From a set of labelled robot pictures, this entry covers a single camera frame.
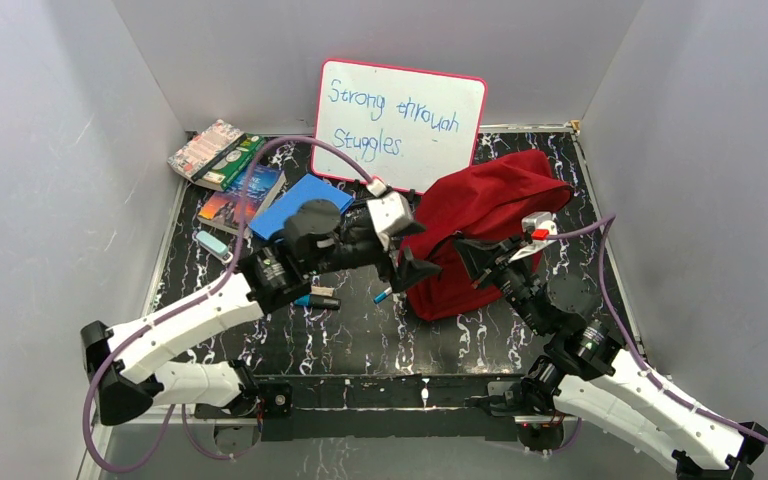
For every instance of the green treehouse book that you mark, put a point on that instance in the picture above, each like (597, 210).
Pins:
(231, 162)

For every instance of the small grey eraser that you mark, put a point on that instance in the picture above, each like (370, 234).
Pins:
(322, 291)

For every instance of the pink floral book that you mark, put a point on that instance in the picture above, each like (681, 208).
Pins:
(199, 158)

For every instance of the blue notebook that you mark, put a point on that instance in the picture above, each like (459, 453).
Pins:
(308, 188)

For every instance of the Jane Eyre paperback book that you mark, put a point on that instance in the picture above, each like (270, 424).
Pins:
(224, 210)

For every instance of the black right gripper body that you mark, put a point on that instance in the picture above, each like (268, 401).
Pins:
(510, 276)

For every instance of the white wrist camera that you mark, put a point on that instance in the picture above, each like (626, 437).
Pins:
(390, 212)
(538, 231)

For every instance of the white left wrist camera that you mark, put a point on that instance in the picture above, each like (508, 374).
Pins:
(390, 212)

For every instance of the red student backpack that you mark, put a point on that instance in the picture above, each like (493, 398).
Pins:
(484, 202)

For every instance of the blue tipped pen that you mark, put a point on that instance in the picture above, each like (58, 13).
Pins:
(385, 294)

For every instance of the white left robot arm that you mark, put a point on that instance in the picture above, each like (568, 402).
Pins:
(133, 366)

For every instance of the black blue marker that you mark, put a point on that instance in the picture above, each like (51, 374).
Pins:
(315, 301)

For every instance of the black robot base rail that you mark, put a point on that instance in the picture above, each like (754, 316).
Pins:
(390, 404)

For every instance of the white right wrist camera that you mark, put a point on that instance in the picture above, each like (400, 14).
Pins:
(538, 231)

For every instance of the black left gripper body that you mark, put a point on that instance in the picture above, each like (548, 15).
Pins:
(396, 263)

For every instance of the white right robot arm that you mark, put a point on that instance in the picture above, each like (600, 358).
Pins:
(586, 371)

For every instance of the pink framed whiteboard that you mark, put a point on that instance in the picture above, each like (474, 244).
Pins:
(408, 127)

